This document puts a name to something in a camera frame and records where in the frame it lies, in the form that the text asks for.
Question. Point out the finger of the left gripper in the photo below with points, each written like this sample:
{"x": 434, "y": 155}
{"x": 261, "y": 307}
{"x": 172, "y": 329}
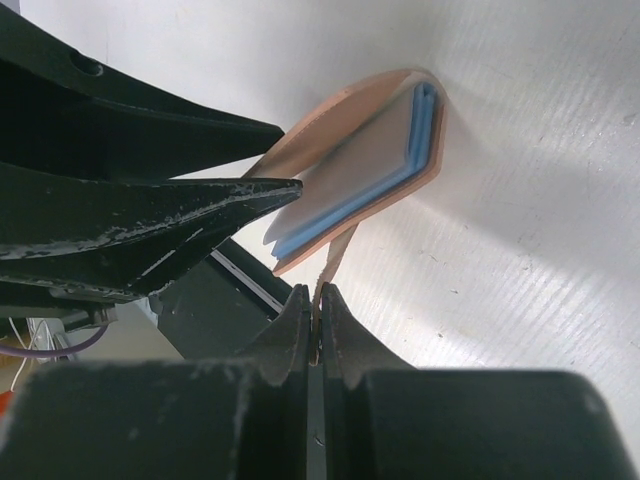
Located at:
{"x": 122, "y": 241}
{"x": 67, "y": 114}

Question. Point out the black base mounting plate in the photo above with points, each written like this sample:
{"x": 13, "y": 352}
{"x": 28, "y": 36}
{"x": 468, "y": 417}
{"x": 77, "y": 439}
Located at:
{"x": 220, "y": 305}

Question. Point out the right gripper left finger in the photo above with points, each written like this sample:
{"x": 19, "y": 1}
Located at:
{"x": 241, "y": 417}

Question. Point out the tan leather card holder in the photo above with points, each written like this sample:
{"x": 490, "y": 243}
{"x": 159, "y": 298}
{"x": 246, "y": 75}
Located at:
{"x": 360, "y": 151}

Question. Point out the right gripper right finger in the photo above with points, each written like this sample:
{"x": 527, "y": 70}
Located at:
{"x": 385, "y": 419}

